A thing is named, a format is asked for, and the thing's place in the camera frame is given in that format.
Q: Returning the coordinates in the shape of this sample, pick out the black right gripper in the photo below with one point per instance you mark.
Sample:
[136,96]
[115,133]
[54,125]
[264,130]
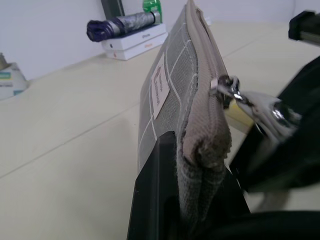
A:
[303,27]

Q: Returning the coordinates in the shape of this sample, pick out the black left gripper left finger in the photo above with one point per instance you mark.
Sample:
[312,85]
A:
[155,195]

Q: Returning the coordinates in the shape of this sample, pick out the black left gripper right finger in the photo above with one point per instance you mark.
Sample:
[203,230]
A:
[232,200]

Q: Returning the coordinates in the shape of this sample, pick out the folded purple grey umbrella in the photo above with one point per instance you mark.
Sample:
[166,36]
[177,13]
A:
[120,26]

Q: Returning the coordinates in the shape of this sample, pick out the white container teal label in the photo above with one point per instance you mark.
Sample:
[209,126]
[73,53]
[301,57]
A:
[10,80]

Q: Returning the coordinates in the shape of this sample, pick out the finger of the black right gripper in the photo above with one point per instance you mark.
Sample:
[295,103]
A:
[282,160]

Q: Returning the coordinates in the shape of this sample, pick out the yellow highlighter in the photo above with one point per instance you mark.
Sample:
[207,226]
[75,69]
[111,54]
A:
[241,116]

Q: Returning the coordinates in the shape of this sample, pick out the white flat product box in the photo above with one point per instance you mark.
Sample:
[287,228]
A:
[137,40]
[136,51]

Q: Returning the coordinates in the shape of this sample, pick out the green plastic bottle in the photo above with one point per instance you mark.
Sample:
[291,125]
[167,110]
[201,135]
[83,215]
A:
[152,6]

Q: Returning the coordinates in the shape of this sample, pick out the dark upright frame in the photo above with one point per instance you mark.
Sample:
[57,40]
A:
[112,8]

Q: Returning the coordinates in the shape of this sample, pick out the grey grid zipper pouch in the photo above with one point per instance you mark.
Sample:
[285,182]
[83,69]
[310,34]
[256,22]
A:
[175,82]

